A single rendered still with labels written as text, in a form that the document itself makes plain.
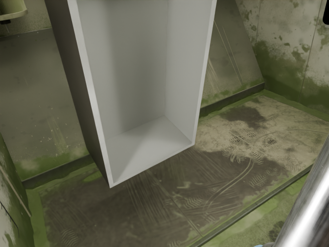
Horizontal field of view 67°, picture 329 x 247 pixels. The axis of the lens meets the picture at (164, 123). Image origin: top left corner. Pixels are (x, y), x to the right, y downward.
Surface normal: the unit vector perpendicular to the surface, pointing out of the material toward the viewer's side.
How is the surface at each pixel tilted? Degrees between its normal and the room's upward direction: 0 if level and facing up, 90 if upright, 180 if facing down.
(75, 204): 0
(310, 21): 90
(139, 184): 0
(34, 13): 90
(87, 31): 102
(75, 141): 57
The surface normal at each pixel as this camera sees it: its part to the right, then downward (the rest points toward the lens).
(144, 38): 0.56, 0.57
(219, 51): 0.38, -0.10
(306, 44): -0.85, 0.35
